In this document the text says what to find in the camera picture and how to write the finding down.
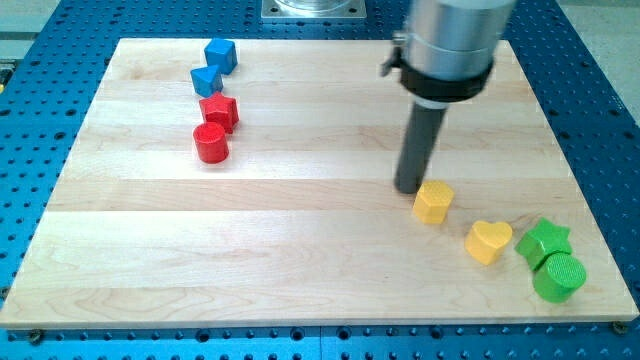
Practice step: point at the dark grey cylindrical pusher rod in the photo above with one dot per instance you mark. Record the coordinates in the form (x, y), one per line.
(420, 137)

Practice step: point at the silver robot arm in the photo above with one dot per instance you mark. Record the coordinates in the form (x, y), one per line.
(445, 54)

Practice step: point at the yellow hexagon block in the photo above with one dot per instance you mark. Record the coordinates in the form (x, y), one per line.
(432, 201)

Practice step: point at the yellow heart block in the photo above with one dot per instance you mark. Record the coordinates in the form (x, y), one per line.
(486, 241)

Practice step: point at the light wooden board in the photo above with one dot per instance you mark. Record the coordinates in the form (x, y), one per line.
(301, 224)

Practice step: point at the green star block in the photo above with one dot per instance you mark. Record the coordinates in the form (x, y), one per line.
(543, 240)

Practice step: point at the green cylinder block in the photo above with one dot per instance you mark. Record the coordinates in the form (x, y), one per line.
(559, 277)

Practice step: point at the red star block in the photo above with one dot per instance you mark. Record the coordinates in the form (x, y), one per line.
(220, 109)

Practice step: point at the red cylinder block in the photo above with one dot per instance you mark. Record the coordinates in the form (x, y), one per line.
(211, 143)

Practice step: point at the blue cube block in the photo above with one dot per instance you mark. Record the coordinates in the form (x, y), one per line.
(222, 53)

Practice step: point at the blue triangle block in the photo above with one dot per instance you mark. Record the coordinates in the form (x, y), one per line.
(207, 80)

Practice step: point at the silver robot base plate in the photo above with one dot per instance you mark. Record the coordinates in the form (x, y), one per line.
(313, 9)

